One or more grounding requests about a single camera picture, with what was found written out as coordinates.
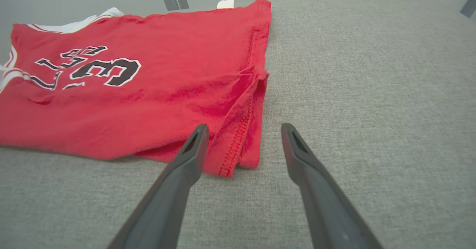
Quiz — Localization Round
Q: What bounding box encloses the red jersey with striped trim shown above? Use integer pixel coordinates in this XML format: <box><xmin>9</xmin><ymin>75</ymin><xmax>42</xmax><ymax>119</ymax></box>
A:
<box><xmin>0</xmin><ymin>0</ymin><xmax>272</xmax><ymax>178</ymax></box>

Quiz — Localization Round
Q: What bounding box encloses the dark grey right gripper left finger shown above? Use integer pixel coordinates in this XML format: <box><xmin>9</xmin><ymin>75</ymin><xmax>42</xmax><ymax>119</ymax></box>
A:
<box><xmin>107</xmin><ymin>124</ymin><xmax>210</xmax><ymax>249</ymax></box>

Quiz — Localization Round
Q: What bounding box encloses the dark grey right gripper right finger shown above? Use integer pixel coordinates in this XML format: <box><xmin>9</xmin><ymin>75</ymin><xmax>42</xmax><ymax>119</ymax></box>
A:
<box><xmin>281</xmin><ymin>123</ymin><xmax>384</xmax><ymax>249</ymax></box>

